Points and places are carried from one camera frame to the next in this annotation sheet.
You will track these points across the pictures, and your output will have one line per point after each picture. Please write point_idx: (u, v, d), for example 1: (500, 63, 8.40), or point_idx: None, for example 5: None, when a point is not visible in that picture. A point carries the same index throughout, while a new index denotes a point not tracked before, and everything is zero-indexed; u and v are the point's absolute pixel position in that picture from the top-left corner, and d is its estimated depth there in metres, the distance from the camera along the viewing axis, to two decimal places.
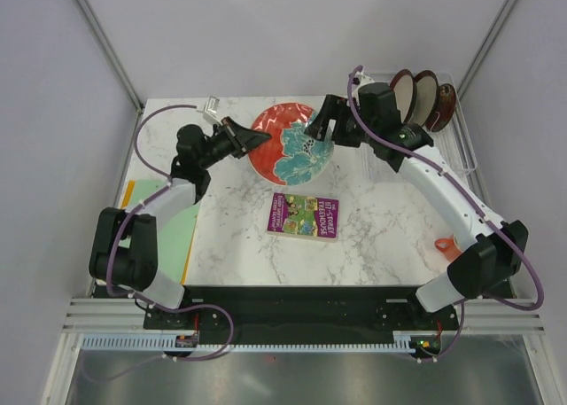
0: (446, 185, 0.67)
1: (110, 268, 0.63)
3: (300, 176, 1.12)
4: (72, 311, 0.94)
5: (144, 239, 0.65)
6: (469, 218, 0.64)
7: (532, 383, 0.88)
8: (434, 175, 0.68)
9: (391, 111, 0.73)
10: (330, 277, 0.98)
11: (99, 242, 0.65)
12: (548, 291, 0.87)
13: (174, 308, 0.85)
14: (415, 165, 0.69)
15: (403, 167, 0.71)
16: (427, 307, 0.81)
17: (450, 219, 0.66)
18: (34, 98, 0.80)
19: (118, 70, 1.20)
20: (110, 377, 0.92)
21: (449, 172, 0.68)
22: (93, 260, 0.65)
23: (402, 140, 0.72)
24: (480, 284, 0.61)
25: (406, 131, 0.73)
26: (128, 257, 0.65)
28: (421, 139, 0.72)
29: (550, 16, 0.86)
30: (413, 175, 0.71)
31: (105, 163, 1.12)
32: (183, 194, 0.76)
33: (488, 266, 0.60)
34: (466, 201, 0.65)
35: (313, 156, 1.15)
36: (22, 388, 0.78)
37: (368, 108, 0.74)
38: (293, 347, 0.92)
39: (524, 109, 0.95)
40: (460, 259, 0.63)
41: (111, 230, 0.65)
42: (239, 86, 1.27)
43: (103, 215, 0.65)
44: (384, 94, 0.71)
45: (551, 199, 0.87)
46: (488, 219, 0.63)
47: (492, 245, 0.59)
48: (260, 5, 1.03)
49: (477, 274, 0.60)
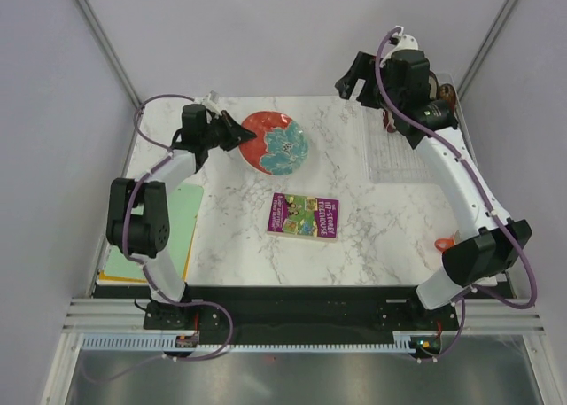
0: (460, 169, 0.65)
1: (126, 233, 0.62)
3: (283, 170, 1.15)
4: (72, 311, 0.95)
5: (157, 205, 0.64)
6: (476, 209, 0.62)
7: (532, 383, 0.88)
8: (451, 159, 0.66)
9: (421, 83, 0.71)
10: (330, 277, 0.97)
11: (113, 209, 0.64)
12: (549, 291, 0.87)
13: (176, 300, 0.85)
14: (434, 145, 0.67)
15: (423, 145, 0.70)
16: (427, 305, 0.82)
17: (458, 206, 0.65)
18: (33, 98, 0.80)
19: (118, 70, 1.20)
20: (110, 377, 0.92)
21: (467, 159, 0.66)
22: (109, 227, 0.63)
23: (426, 117, 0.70)
24: (469, 273, 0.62)
25: (431, 107, 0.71)
26: (142, 222, 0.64)
28: (446, 118, 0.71)
29: (551, 15, 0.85)
30: (431, 155, 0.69)
31: (105, 163, 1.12)
32: (185, 164, 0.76)
33: (484, 259, 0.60)
34: (477, 192, 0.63)
35: (292, 155, 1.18)
36: (22, 389, 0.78)
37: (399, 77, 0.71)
38: (293, 347, 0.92)
39: (524, 109, 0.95)
40: (458, 245, 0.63)
41: (123, 198, 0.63)
42: (239, 86, 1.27)
43: (113, 184, 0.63)
44: (418, 66, 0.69)
45: (552, 199, 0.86)
46: (495, 214, 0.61)
47: (491, 240, 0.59)
48: (260, 6, 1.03)
49: (470, 263, 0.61)
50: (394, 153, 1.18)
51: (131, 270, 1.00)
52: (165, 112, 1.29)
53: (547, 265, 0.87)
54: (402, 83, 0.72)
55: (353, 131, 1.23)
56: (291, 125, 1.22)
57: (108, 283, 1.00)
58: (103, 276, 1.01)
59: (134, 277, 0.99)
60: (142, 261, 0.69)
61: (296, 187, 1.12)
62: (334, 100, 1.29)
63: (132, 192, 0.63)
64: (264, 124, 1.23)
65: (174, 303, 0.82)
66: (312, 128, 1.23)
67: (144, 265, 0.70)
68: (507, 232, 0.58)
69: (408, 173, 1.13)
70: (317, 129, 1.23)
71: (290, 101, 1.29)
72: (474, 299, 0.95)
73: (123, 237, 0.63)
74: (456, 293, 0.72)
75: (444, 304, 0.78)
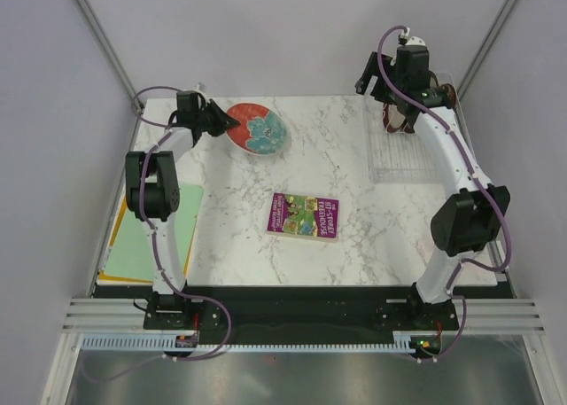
0: (448, 141, 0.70)
1: (142, 198, 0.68)
3: (267, 151, 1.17)
4: (72, 311, 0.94)
5: (169, 170, 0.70)
6: (459, 173, 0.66)
7: (532, 383, 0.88)
8: (441, 133, 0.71)
9: (422, 71, 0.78)
10: (330, 277, 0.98)
11: (129, 178, 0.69)
12: (549, 291, 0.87)
13: (177, 288, 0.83)
14: (427, 120, 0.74)
15: (418, 121, 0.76)
16: (423, 298, 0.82)
17: (445, 174, 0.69)
18: (33, 98, 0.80)
19: (118, 70, 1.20)
20: (110, 377, 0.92)
21: (455, 132, 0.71)
22: (128, 194, 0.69)
23: (423, 97, 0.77)
24: (452, 237, 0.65)
25: (429, 91, 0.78)
26: (157, 188, 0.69)
28: (441, 100, 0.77)
29: (550, 16, 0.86)
30: (424, 130, 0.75)
31: (105, 162, 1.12)
32: (184, 141, 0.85)
33: (463, 219, 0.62)
34: (462, 158, 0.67)
35: (274, 139, 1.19)
36: (22, 388, 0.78)
37: (401, 66, 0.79)
38: (293, 347, 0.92)
39: (524, 109, 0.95)
40: (442, 209, 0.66)
41: (137, 169, 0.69)
42: (239, 86, 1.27)
43: (128, 157, 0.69)
44: (418, 53, 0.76)
45: (551, 199, 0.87)
46: (477, 176, 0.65)
47: (470, 201, 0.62)
48: (260, 5, 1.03)
49: (453, 225, 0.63)
50: (394, 153, 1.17)
51: (130, 269, 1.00)
52: (165, 112, 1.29)
53: (547, 264, 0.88)
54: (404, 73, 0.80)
55: (353, 131, 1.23)
56: (269, 113, 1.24)
57: (108, 283, 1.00)
58: (103, 276, 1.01)
59: (134, 277, 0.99)
60: (151, 226, 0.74)
61: (296, 186, 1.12)
62: (334, 100, 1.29)
63: (144, 164, 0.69)
64: (244, 112, 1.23)
65: (179, 292, 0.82)
66: (312, 128, 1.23)
67: (154, 230, 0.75)
68: (486, 194, 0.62)
69: (409, 173, 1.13)
70: (317, 128, 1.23)
71: (290, 101, 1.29)
72: (474, 298, 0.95)
73: (141, 202, 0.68)
74: (451, 278, 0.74)
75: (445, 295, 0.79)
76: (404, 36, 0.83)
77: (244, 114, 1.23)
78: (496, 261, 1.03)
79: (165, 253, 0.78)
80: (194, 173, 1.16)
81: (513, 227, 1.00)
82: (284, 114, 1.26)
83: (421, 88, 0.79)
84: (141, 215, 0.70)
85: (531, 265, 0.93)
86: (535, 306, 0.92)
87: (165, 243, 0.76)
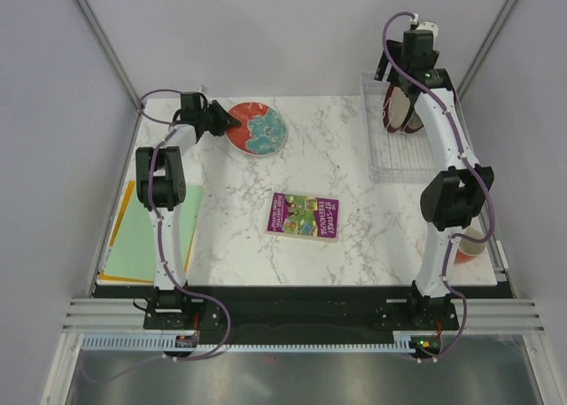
0: (443, 122, 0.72)
1: (151, 190, 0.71)
3: (265, 151, 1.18)
4: (72, 311, 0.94)
5: (176, 165, 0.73)
6: (450, 152, 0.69)
7: (532, 383, 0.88)
8: (438, 112, 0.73)
9: (425, 54, 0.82)
10: (330, 277, 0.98)
11: (138, 173, 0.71)
12: (549, 291, 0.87)
13: (180, 284, 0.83)
14: (427, 99, 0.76)
15: (418, 101, 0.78)
16: (423, 292, 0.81)
17: (437, 152, 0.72)
18: (33, 98, 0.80)
19: (119, 71, 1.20)
20: (109, 377, 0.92)
21: (453, 112, 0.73)
22: (138, 188, 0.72)
23: (425, 78, 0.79)
24: (438, 210, 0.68)
25: (432, 73, 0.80)
26: (166, 181, 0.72)
28: (443, 81, 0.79)
29: (551, 15, 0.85)
30: (423, 110, 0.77)
31: (105, 162, 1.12)
32: (187, 136, 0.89)
33: (450, 193, 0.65)
34: (454, 138, 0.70)
35: (273, 137, 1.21)
36: (22, 388, 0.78)
37: (407, 48, 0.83)
38: (293, 347, 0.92)
39: (524, 108, 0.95)
40: (431, 183, 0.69)
41: (146, 163, 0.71)
42: (239, 86, 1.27)
43: (137, 151, 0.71)
44: (423, 35, 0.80)
45: (552, 198, 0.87)
46: (465, 156, 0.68)
47: (458, 177, 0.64)
48: (260, 6, 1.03)
49: (439, 198, 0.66)
50: (394, 152, 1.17)
51: (131, 269, 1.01)
52: (165, 112, 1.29)
53: (547, 264, 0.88)
54: (409, 54, 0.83)
55: (353, 131, 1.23)
56: (269, 111, 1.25)
57: (108, 283, 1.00)
58: (103, 276, 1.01)
59: (134, 277, 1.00)
60: (159, 216, 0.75)
61: (296, 186, 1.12)
62: (334, 100, 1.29)
63: (153, 159, 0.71)
64: (244, 113, 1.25)
65: (180, 287, 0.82)
66: (312, 128, 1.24)
67: (160, 221, 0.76)
68: (473, 171, 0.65)
69: (409, 172, 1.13)
70: (317, 128, 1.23)
71: (289, 101, 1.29)
72: (475, 298, 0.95)
73: (150, 193, 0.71)
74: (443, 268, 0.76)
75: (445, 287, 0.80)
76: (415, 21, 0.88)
77: (244, 113, 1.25)
78: (496, 261, 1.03)
79: (169, 249, 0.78)
80: (194, 173, 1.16)
81: (513, 227, 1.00)
82: (284, 115, 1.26)
83: (424, 68, 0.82)
84: (150, 206, 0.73)
85: (532, 265, 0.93)
86: (535, 306, 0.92)
87: (169, 236, 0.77)
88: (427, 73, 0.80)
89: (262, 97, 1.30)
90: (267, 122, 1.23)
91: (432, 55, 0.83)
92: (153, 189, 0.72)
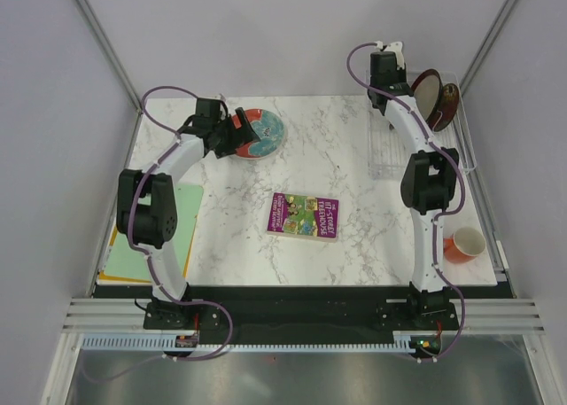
0: (409, 119, 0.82)
1: (131, 222, 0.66)
3: (268, 151, 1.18)
4: (72, 311, 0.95)
5: (164, 197, 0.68)
6: (417, 141, 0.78)
7: (532, 383, 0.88)
8: (405, 112, 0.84)
9: (390, 71, 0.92)
10: (330, 277, 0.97)
11: (123, 201, 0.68)
12: (548, 291, 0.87)
13: (176, 298, 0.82)
14: (392, 105, 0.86)
15: (387, 109, 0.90)
16: (418, 287, 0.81)
17: (408, 145, 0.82)
18: (34, 98, 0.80)
19: (119, 71, 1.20)
20: (110, 377, 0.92)
21: (415, 110, 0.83)
22: (120, 217, 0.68)
23: (391, 89, 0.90)
24: (416, 193, 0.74)
25: (395, 84, 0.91)
26: (151, 214, 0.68)
28: (404, 89, 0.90)
29: (551, 16, 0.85)
30: (393, 115, 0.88)
31: (105, 163, 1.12)
32: (191, 152, 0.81)
33: (423, 175, 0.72)
34: (419, 128, 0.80)
35: (273, 137, 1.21)
36: (22, 388, 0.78)
37: (373, 68, 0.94)
38: (293, 347, 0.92)
39: (524, 109, 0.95)
40: (407, 172, 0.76)
41: (132, 188, 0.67)
42: (238, 86, 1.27)
43: (122, 175, 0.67)
44: (386, 55, 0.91)
45: (552, 200, 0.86)
46: (431, 140, 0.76)
47: (427, 159, 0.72)
48: (260, 6, 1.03)
49: (415, 182, 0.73)
50: (394, 152, 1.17)
51: (130, 269, 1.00)
52: (166, 112, 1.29)
53: (547, 265, 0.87)
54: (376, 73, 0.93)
55: (353, 131, 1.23)
56: (264, 113, 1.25)
57: (108, 283, 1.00)
58: (103, 276, 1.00)
59: (134, 277, 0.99)
60: (146, 252, 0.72)
61: (296, 186, 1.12)
62: (334, 99, 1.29)
63: (139, 183, 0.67)
64: None
65: (176, 301, 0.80)
66: (312, 128, 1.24)
67: (150, 255, 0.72)
68: (440, 151, 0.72)
69: None
70: (317, 128, 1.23)
71: (290, 101, 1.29)
72: (474, 298, 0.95)
73: (130, 225, 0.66)
74: (433, 258, 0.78)
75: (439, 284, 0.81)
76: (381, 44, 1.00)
77: None
78: (496, 261, 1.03)
79: (162, 272, 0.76)
80: (194, 173, 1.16)
81: (512, 227, 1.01)
82: (284, 114, 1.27)
83: (389, 82, 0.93)
84: (133, 240, 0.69)
85: (532, 265, 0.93)
86: (536, 306, 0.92)
87: (162, 264, 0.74)
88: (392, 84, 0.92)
89: (263, 97, 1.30)
90: (265, 127, 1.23)
91: (397, 70, 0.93)
92: (135, 221, 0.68)
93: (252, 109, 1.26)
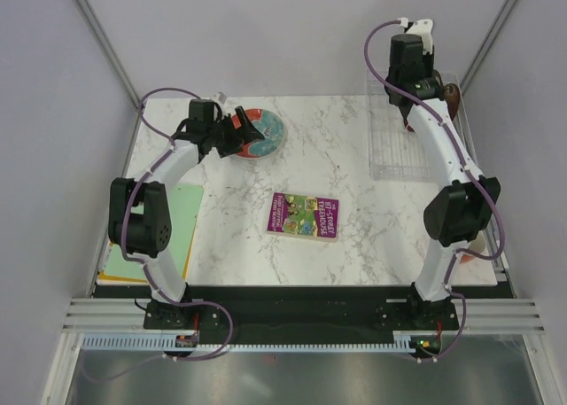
0: (440, 134, 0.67)
1: (123, 234, 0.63)
3: (268, 151, 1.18)
4: (72, 311, 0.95)
5: (157, 206, 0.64)
6: (451, 166, 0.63)
7: (532, 383, 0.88)
8: (434, 124, 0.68)
9: (415, 63, 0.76)
10: (330, 277, 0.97)
11: (115, 211, 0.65)
12: (549, 291, 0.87)
13: (176, 300, 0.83)
14: (420, 112, 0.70)
15: (412, 114, 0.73)
16: (424, 296, 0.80)
17: (437, 167, 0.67)
18: (34, 97, 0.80)
19: (119, 72, 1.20)
20: (110, 377, 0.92)
21: (449, 124, 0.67)
22: (112, 228, 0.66)
23: (416, 89, 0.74)
24: (444, 228, 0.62)
25: (423, 82, 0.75)
26: (143, 223, 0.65)
28: (434, 91, 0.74)
29: (551, 16, 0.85)
30: (418, 123, 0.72)
31: (105, 163, 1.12)
32: (185, 159, 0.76)
33: (456, 209, 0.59)
34: (454, 150, 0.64)
35: (273, 137, 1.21)
36: (22, 387, 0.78)
37: (396, 57, 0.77)
38: (293, 347, 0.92)
39: (524, 109, 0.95)
40: (433, 200, 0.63)
41: (123, 198, 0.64)
42: (239, 86, 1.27)
43: (113, 184, 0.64)
44: (412, 42, 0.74)
45: (552, 199, 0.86)
46: (469, 168, 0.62)
47: (463, 192, 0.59)
48: (260, 6, 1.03)
49: (445, 215, 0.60)
50: (394, 152, 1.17)
51: (130, 270, 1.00)
52: (166, 112, 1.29)
53: (547, 264, 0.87)
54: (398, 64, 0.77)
55: (353, 131, 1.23)
56: (264, 112, 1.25)
57: (108, 283, 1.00)
58: (103, 276, 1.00)
59: (134, 277, 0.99)
60: (142, 260, 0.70)
61: (296, 187, 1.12)
62: (334, 100, 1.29)
63: (131, 194, 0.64)
64: None
65: (174, 303, 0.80)
66: (312, 128, 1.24)
67: (145, 264, 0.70)
68: (477, 184, 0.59)
69: (408, 173, 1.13)
70: (317, 128, 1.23)
71: (290, 101, 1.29)
72: (475, 298, 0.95)
73: (122, 237, 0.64)
74: (446, 276, 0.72)
75: (440, 296, 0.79)
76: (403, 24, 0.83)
77: None
78: (496, 261, 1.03)
79: (159, 277, 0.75)
80: (194, 173, 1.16)
81: (512, 227, 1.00)
82: (284, 114, 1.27)
83: (414, 79, 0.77)
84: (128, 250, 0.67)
85: (532, 265, 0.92)
86: (535, 306, 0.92)
87: (158, 270, 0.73)
88: (418, 82, 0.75)
89: (263, 97, 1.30)
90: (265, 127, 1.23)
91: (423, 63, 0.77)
92: (128, 231, 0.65)
93: (252, 109, 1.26)
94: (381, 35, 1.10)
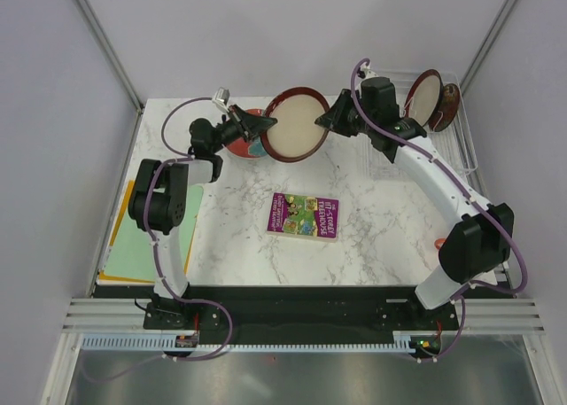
0: (435, 171, 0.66)
1: (148, 203, 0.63)
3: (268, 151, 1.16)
4: (72, 311, 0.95)
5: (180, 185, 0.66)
6: (455, 199, 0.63)
7: (532, 383, 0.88)
8: (424, 162, 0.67)
9: (390, 105, 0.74)
10: (330, 277, 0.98)
11: (137, 183, 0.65)
12: (549, 291, 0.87)
13: (176, 293, 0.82)
14: (407, 152, 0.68)
15: (398, 157, 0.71)
16: (427, 305, 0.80)
17: (437, 202, 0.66)
18: (34, 97, 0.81)
19: (118, 71, 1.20)
20: (109, 377, 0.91)
21: (438, 159, 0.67)
22: (131, 200, 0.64)
23: (397, 131, 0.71)
24: (469, 268, 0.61)
25: (401, 124, 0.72)
26: (164, 198, 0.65)
28: (415, 131, 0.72)
29: (551, 15, 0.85)
30: (406, 164, 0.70)
31: (105, 163, 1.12)
32: (203, 170, 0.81)
33: (475, 246, 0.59)
34: (454, 184, 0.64)
35: None
36: (22, 387, 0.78)
37: (368, 102, 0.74)
38: (293, 347, 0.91)
39: (524, 109, 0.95)
40: (449, 242, 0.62)
41: (149, 175, 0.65)
42: (238, 86, 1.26)
43: (142, 162, 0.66)
44: (384, 88, 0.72)
45: (551, 199, 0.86)
46: (474, 200, 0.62)
47: (477, 226, 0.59)
48: (260, 5, 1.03)
49: (465, 254, 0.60)
50: None
51: (132, 270, 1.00)
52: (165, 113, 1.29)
53: (546, 265, 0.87)
54: (373, 107, 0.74)
55: None
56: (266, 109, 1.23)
57: (109, 283, 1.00)
58: (103, 276, 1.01)
59: (135, 277, 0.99)
60: (154, 239, 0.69)
61: (295, 187, 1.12)
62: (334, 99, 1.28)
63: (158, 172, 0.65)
64: None
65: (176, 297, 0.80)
66: None
67: (156, 242, 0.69)
68: (490, 217, 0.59)
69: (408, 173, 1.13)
70: None
71: None
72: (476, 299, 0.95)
73: (145, 206, 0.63)
74: (457, 291, 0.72)
75: (443, 302, 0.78)
76: (362, 68, 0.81)
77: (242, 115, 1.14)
78: None
79: (167, 264, 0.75)
80: None
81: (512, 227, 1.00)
82: None
83: (392, 121, 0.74)
84: (143, 227, 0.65)
85: (532, 265, 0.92)
86: (535, 306, 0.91)
87: (166, 254, 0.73)
88: (397, 123, 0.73)
89: (263, 97, 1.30)
90: None
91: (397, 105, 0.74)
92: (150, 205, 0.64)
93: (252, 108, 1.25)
94: (381, 35, 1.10)
